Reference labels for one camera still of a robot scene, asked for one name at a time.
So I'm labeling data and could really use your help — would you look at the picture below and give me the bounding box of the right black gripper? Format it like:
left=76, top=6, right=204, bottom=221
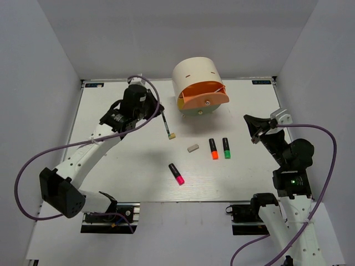
left=244, top=113, right=288, bottom=167

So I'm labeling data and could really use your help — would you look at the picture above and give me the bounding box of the green clear pen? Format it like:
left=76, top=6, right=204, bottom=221
left=161, top=111, right=171, bottom=139

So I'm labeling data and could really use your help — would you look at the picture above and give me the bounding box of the yellow drawer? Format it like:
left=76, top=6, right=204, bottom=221
left=177, top=98, right=184, bottom=110

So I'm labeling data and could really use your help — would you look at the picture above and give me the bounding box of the green highlighter marker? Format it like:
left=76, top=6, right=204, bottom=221
left=222, top=137, right=231, bottom=159

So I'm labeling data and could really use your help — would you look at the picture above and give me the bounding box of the orange highlighter marker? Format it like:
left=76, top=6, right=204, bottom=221
left=209, top=138, right=219, bottom=160

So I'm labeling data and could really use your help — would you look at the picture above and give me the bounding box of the orange top drawer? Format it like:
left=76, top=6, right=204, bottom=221
left=177, top=81, right=230, bottom=109

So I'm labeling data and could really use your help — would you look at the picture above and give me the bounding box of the pink highlighter marker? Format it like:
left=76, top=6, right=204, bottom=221
left=168, top=163, right=185, bottom=186

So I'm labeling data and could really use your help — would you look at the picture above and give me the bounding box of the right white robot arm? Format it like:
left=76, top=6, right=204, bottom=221
left=244, top=110, right=327, bottom=265

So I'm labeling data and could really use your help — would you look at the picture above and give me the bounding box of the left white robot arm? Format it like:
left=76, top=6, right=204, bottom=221
left=39, top=84, right=163, bottom=221

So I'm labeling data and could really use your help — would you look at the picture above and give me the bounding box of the right blue table label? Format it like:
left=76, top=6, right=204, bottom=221
left=252, top=80, right=272, bottom=85

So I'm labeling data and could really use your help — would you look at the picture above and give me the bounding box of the blue table label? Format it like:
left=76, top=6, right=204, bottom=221
left=85, top=83, right=104, bottom=88
left=252, top=80, right=272, bottom=85

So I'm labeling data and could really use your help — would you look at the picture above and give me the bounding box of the cream cylindrical drawer organizer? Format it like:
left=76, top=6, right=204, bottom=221
left=172, top=57, right=223, bottom=105

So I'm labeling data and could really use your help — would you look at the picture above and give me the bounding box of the grey white eraser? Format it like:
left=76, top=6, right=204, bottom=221
left=187, top=144, right=199, bottom=153

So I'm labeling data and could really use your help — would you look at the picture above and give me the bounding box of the left blue table label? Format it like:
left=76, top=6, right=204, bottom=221
left=85, top=83, right=104, bottom=88

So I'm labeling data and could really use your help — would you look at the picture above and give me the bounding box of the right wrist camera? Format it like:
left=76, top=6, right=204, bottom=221
left=270, top=108, right=293, bottom=125

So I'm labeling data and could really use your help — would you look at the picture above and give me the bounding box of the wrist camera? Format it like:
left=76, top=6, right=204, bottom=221
left=270, top=108, right=293, bottom=125
left=127, top=77, right=145, bottom=86

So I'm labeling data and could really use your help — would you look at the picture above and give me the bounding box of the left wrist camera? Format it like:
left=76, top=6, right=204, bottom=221
left=127, top=77, right=145, bottom=86

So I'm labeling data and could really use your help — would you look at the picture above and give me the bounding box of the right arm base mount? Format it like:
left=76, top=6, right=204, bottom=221
left=225, top=193, right=278, bottom=236

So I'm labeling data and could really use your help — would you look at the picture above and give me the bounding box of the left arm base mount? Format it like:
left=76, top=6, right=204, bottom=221
left=80, top=203, right=140, bottom=234

